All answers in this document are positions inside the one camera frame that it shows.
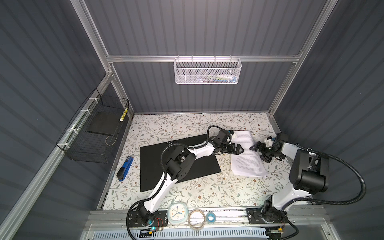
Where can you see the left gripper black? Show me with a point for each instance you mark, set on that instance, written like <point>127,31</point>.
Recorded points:
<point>232,145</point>

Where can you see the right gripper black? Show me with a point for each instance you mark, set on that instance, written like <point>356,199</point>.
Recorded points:
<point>264,146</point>

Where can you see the white printed paper stack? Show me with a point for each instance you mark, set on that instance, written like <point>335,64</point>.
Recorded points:
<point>248,163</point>

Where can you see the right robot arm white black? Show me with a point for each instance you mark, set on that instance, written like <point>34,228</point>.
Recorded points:
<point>309,175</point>

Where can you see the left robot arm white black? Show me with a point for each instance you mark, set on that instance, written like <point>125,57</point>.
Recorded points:
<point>176,161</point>

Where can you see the pens in white basket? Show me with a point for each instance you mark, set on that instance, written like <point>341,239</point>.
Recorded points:
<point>217,79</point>

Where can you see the small blue tape roll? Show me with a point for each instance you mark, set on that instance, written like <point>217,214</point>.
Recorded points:
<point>210,218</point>

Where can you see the clear tape roll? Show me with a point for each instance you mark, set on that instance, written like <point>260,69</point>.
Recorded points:
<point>196,219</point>

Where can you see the mint alarm clock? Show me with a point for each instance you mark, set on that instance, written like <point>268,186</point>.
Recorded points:
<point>178,213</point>

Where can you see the blue stapler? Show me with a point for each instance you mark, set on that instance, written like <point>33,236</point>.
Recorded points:
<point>124,169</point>

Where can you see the yellow marker pen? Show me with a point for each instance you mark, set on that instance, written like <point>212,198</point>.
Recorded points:
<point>123,115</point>

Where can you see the black notebook in basket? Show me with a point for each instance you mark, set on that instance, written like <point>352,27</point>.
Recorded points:
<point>107,124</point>

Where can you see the white wire mesh basket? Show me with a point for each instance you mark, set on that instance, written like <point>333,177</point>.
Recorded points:
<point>188,70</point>

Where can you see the black wire basket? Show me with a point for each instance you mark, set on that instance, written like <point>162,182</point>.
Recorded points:
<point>79,145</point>

